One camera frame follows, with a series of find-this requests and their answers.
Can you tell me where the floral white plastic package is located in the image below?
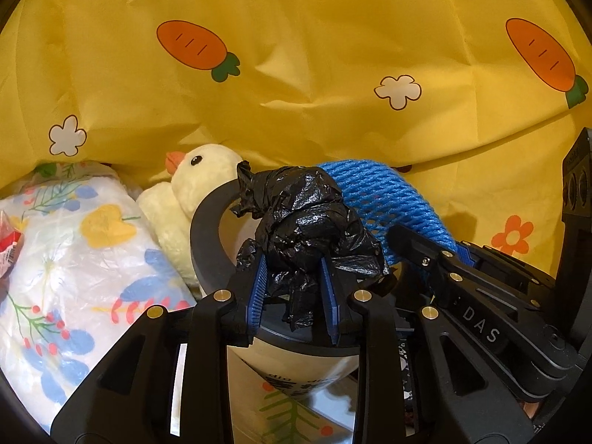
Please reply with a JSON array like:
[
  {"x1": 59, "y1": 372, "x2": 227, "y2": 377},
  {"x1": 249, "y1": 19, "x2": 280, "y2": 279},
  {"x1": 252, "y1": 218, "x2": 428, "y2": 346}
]
[{"x1": 0, "y1": 159, "x2": 199, "y2": 435}]

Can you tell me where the black plastic bag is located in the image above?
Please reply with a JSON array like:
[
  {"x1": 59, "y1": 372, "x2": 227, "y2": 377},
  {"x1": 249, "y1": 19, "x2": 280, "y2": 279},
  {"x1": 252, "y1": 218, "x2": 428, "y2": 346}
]
[{"x1": 230, "y1": 161, "x2": 397, "y2": 331}]

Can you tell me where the blue foam net sleeve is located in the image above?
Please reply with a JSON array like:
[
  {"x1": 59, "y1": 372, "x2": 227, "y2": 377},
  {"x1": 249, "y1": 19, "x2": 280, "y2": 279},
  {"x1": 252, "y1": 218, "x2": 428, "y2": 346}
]
[{"x1": 317, "y1": 159, "x2": 458, "y2": 266}]

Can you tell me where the red white snack wrapper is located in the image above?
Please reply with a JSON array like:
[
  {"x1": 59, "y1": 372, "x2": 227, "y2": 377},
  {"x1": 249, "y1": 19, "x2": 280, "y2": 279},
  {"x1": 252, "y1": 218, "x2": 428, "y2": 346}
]
[{"x1": 0, "y1": 210, "x2": 26, "y2": 283}]

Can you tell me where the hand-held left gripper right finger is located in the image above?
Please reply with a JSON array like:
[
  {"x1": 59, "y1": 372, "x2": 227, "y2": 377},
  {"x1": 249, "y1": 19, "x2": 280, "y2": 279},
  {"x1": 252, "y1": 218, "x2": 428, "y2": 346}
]
[{"x1": 319, "y1": 258, "x2": 537, "y2": 444}]

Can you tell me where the yellow duck plush toy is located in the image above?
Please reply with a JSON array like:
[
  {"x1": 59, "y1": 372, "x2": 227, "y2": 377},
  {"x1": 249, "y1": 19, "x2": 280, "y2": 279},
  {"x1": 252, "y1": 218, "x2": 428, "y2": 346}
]
[{"x1": 136, "y1": 143, "x2": 243, "y2": 287}]

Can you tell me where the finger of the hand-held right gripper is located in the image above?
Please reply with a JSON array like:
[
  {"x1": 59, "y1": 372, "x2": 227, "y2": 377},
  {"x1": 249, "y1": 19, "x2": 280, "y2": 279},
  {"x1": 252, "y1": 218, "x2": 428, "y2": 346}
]
[
  {"x1": 458, "y1": 240, "x2": 560, "y2": 308},
  {"x1": 387, "y1": 224, "x2": 576, "y2": 401}
]

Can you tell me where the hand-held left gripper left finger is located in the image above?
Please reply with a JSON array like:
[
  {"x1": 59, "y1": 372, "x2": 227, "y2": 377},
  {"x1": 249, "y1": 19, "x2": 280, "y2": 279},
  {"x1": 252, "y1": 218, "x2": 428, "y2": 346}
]
[{"x1": 50, "y1": 255, "x2": 269, "y2": 444}]

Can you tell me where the black rimmed cup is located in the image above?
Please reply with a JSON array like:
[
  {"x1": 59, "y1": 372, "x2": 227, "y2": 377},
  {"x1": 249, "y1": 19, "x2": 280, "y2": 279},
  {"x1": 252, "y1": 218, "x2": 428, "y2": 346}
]
[{"x1": 189, "y1": 178, "x2": 405, "y2": 396}]

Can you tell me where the yellow carrot print cloth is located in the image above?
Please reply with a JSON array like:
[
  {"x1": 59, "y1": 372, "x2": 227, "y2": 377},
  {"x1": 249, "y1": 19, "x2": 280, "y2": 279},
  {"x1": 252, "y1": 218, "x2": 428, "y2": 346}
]
[{"x1": 0, "y1": 0, "x2": 592, "y2": 287}]

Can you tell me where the black printed cloth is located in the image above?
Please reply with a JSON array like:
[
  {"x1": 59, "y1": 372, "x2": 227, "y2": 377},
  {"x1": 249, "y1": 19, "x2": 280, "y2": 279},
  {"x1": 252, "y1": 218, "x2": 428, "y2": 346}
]
[{"x1": 398, "y1": 347, "x2": 423, "y2": 427}]

